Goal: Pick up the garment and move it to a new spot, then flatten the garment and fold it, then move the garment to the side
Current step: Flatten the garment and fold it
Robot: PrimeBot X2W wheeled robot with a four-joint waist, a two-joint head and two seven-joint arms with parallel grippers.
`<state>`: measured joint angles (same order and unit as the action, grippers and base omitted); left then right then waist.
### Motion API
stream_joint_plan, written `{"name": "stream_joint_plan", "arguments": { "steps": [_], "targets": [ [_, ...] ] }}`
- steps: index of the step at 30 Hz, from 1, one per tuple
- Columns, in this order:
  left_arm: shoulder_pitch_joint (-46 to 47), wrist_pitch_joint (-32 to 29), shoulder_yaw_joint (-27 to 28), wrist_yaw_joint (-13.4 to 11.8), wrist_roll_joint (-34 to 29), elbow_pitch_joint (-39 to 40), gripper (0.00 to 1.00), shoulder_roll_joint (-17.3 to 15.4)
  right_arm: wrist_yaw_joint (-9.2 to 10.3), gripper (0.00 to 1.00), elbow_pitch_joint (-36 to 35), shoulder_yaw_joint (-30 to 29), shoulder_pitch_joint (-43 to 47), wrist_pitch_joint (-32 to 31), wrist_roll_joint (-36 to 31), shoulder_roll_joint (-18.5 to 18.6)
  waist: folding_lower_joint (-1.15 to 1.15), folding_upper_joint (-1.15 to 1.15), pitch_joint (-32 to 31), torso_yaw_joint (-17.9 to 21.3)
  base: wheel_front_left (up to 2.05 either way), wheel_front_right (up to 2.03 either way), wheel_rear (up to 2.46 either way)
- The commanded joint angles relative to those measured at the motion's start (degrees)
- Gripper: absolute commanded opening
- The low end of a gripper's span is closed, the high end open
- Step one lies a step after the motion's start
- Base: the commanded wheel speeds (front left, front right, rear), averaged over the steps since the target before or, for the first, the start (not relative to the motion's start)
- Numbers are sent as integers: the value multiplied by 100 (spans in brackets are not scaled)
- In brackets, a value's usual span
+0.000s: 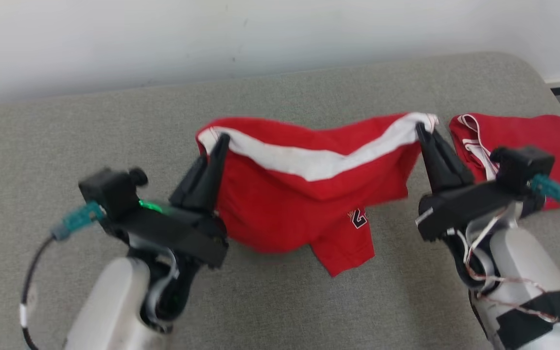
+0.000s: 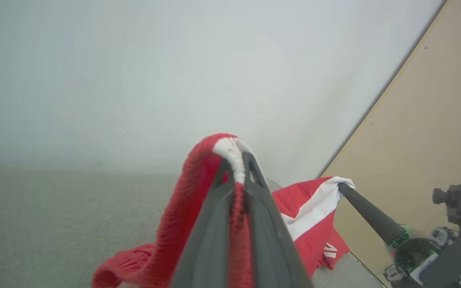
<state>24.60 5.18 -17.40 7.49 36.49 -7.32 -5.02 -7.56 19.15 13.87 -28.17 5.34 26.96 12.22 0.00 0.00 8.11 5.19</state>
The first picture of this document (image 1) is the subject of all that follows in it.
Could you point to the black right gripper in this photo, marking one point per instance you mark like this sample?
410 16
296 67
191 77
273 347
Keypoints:
460 206

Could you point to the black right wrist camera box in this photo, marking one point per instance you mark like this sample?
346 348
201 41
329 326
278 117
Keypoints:
523 165

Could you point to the red shorts wide white band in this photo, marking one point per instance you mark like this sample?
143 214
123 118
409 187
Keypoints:
280 214

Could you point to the teal camera connector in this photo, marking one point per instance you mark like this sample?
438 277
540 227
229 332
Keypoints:
78 218
552 189

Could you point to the teal right camera connector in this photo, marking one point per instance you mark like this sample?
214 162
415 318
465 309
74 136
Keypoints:
552 189

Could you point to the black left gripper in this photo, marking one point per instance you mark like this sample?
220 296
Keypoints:
178 228

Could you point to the red jersey thin white trim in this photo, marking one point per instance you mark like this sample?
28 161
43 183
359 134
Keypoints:
542 131

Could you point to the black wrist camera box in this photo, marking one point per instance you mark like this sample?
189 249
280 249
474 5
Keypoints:
523 165
110 189

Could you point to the teal left camera connector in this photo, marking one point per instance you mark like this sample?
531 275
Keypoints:
78 218

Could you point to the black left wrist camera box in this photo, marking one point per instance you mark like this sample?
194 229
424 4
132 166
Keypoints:
110 189

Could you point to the grey fabric sofa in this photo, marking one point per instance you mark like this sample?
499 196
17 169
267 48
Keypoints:
114 126

